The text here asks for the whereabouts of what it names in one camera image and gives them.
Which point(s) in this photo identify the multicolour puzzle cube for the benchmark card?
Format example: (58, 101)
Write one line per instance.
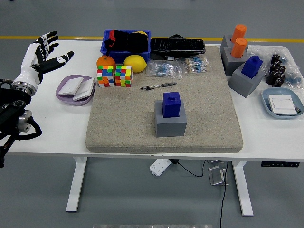
(105, 76)
(123, 76)

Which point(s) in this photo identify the white power strip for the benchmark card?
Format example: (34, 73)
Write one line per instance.
(159, 167)

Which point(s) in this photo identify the white switch panel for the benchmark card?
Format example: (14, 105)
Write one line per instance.
(70, 85)
(84, 91)
(282, 104)

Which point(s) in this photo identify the blue plastic bin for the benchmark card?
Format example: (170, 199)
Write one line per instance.
(118, 55)

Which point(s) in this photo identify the yellow lemon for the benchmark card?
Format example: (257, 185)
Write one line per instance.
(135, 63)

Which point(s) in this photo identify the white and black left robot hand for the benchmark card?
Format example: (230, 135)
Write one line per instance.
(29, 71)

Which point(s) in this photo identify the grey round seal holder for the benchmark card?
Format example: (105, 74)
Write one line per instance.
(231, 65)
(225, 42)

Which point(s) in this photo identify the black wrapped keyboard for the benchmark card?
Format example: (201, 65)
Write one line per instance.
(178, 46)

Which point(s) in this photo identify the black cloth with red trim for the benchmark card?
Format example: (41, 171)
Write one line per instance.
(128, 42)

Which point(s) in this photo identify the orange fruit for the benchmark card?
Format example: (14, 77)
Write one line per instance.
(105, 61)

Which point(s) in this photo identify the purple plate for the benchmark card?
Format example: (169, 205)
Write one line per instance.
(61, 99)

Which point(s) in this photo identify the yellow item in bin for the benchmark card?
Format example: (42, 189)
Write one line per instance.
(142, 32)

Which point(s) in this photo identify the orange round seal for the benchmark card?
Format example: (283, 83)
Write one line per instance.
(240, 32)
(238, 48)

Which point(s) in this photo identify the black table control panel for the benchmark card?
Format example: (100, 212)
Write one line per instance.
(280, 164)

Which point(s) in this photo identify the grey-brown mat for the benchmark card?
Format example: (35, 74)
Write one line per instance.
(123, 128)

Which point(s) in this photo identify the light blue tray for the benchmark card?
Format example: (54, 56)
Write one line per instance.
(266, 99)

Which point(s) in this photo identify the bag of blue resistors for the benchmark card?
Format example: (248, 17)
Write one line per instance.
(164, 69)

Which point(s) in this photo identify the blue square seal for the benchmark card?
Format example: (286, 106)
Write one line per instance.
(251, 67)
(171, 105)

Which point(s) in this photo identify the white table leg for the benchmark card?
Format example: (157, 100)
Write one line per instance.
(242, 187)
(76, 185)

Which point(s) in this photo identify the grey square seal holder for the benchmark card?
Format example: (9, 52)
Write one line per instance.
(169, 128)
(244, 85)

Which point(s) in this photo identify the thin metal hand tool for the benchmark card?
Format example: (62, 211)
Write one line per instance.
(169, 83)

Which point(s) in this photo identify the metal bracket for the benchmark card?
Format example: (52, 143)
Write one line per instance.
(216, 177)
(215, 161)

